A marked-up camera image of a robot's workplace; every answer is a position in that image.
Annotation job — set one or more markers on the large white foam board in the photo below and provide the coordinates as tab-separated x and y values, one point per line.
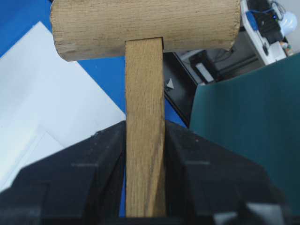
46	103

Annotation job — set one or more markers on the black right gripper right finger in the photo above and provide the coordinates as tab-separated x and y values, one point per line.
206	184

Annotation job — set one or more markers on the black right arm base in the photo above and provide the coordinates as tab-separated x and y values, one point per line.
180	86

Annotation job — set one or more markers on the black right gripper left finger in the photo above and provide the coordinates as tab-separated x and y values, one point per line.
79	185

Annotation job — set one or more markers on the blue table cloth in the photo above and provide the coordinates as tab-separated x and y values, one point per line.
17	17

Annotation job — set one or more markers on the wooden mallet hammer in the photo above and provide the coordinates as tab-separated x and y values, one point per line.
142	31

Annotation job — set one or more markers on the dark green backdrop cloth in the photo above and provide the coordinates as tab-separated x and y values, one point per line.
257	115

